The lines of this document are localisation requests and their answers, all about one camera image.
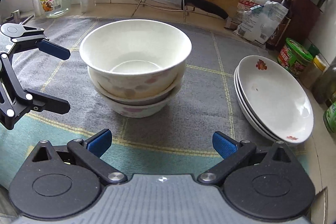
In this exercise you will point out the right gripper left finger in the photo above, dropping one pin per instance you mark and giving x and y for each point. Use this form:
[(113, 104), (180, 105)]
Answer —
[(87, 154)]

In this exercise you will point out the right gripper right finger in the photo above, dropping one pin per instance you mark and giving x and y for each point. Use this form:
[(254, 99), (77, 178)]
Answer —
[(235, 155)]

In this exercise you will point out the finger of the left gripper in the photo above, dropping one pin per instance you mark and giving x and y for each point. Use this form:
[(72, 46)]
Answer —
[(27, 100), (17, 38)]

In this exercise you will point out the white plate with stain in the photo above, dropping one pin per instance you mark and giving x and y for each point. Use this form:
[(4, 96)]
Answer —
[(276, 98)]

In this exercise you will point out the white bowl floral print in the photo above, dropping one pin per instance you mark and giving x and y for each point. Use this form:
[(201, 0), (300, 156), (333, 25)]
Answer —
[(140, 111)]

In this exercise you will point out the plain white bowl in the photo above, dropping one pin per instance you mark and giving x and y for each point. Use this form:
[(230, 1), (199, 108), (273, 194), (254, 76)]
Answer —
[(135, 58)]

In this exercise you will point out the white plate fruit decor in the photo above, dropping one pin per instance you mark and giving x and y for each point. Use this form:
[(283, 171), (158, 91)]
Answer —
[(249, 118)]

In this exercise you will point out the steel soap dispenser pump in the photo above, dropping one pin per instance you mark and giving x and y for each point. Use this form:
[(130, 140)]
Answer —
[(16, 15)]

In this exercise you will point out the teal mat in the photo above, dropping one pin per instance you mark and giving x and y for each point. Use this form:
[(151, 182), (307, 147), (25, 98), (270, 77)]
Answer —
[(105, 155)]

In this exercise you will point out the grey checked table mat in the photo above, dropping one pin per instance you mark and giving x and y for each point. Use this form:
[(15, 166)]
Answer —
[(168, 87)]

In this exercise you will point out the green label pickle jar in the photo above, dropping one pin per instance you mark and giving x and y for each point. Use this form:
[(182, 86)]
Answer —
[(329, 118)]

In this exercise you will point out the yellow lid spice jar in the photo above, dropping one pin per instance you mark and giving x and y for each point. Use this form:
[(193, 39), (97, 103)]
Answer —
[(311, 73)]

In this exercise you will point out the dark glass oil bottle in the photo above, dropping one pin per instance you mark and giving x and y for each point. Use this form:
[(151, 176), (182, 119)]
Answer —
[(323, 89)]

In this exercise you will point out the green lid sauce tub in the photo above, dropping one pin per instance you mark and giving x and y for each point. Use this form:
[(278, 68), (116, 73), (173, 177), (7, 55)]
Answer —
[(294, 57)]

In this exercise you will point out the dark soy sauce bottle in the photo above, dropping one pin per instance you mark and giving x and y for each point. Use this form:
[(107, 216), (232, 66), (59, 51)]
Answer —
[(276, 36)]

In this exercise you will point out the green cap small bottle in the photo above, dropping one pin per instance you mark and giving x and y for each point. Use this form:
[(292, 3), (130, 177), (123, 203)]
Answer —
[(313, 50)]

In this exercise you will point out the white plastic food bag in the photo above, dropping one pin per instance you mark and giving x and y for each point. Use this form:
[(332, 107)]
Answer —
[(260, 22)]

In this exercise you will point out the red white clipped bag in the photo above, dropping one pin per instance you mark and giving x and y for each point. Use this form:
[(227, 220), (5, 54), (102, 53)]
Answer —
[(243, 6)]

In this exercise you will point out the dark red knife block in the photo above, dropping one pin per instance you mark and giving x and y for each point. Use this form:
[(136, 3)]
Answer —
[(303, 18)]

